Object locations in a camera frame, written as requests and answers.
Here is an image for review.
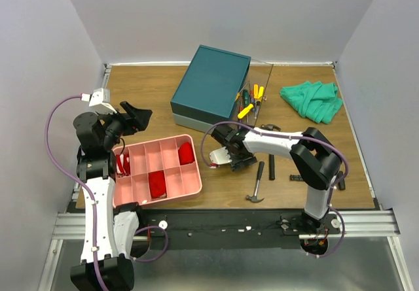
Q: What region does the red sock top right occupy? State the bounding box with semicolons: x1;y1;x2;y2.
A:
178;142;194;165

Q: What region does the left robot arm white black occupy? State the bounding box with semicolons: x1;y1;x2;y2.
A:
70;101;152;290

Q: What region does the pink divided tray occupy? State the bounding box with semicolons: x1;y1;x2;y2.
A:
113;134;202;207

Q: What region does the green cloth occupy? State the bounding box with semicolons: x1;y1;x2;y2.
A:
280;81;343;124

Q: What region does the red sock bottom middle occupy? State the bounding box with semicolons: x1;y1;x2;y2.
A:
148;171;166;199

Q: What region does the red white striped sock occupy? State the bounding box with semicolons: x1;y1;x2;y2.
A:
116;154;131;177

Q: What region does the orange yellow screwdriver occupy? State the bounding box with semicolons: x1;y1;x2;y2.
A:
255;86;264;119

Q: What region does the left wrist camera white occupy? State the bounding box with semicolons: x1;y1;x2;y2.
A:
81;88;117;114

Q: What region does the black rubber mallet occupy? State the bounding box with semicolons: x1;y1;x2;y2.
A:
289;170;346;191

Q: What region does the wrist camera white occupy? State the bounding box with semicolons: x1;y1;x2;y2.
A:
81;88;117;114
209;147;232;167

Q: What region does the long green screwdriver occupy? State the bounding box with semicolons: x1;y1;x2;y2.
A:
242;89;250;109

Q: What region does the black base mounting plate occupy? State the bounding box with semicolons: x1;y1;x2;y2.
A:
107;208;341;251

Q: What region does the small yellow screwdriver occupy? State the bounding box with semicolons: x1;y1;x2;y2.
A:
253;84;259;100

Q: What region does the claw hammer grey handle lower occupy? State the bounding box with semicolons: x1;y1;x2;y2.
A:
246;161;264;203

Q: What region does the teal drawer box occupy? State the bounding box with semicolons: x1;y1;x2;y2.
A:
170;44;274;133

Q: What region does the aluminium rail frame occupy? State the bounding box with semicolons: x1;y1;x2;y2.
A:
37;65;415;291

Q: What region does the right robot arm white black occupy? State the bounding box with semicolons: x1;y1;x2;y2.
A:
209;122;348;233

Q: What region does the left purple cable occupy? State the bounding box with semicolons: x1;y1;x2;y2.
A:
45;94;170;291

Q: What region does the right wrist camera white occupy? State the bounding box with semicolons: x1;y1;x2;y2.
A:
209;147;232;167

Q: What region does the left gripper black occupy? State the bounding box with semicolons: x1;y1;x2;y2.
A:
97;100;153;150

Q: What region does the claw hammer black handle upright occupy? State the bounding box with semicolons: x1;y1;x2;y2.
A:
261;124;281;180

